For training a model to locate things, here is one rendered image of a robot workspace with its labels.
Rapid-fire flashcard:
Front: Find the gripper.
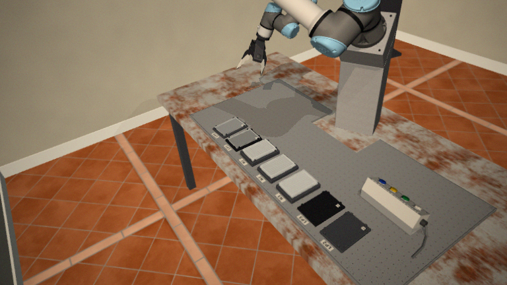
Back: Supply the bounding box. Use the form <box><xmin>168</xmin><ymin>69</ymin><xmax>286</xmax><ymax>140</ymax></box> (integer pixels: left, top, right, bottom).
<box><xmin>237</xmin><ymin>33</ymin><xmax>270</xmax><ymax>75</ymax></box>

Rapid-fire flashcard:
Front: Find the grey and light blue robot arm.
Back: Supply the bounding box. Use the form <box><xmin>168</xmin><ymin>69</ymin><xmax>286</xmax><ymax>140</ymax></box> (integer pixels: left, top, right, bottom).
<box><xmin>257</xmin><ymin>0</ymin><xmax>386</xmax><ymax>58</ymax></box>

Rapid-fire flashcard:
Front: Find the beige operator panel with colored buttons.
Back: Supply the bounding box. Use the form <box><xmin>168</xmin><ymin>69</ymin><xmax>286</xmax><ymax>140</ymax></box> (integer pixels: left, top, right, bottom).
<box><xmin>360</xmin><ymin>177</ymin><xmax>430</xmax><ymax>248</ymax></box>

